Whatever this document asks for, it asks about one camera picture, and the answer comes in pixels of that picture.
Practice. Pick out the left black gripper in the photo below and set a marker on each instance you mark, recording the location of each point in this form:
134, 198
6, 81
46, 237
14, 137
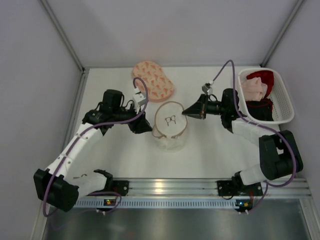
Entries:
136, 122

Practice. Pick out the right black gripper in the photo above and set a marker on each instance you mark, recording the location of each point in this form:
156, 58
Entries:
204, 107

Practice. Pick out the white round mesh laundry bag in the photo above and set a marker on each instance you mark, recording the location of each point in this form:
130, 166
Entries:
170, 126

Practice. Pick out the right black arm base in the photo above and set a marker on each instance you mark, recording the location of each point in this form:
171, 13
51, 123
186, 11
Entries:
229, 188

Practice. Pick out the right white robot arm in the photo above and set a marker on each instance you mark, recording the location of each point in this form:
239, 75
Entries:
279, 155

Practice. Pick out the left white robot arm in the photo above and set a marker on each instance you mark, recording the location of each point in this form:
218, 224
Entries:
57, 185

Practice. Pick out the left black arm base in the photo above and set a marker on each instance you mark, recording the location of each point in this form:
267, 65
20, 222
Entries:
119, 186

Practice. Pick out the pink floral laundry bag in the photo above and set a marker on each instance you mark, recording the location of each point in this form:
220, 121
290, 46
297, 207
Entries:
159, 86

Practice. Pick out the white plastic laundry basket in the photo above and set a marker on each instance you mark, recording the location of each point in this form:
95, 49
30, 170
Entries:
283, 111

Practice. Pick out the pink garment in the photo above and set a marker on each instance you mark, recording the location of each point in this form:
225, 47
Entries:
254, 89

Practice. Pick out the black garment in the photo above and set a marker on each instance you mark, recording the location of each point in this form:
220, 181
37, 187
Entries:
261, 110

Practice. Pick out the red garment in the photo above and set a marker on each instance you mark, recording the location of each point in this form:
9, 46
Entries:
267, 78

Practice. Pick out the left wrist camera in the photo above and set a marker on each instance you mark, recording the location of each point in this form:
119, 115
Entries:
139, 99

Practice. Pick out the aluminium mounting rail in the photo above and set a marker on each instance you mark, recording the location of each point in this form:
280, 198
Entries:
204, 187

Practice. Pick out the white slotted cable duct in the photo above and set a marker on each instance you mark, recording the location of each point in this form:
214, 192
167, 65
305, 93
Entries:
163, 203

